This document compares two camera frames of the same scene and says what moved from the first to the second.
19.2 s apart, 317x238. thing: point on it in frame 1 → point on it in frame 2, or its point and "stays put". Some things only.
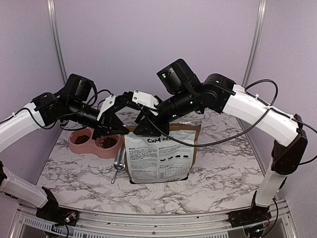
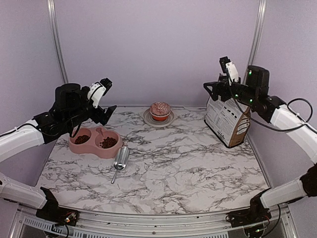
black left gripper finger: (111, 127) → (108, 114)
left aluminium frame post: (52, 8) stays put
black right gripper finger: (146, 127) → (211, 88)
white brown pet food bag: (151, 159) → (227, 121)
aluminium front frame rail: (27, 224) stays put
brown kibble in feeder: (108, 143) stays put
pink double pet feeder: (81, 141) stays put
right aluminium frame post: (256, 42) stays put
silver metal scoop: (119, 163) stays put
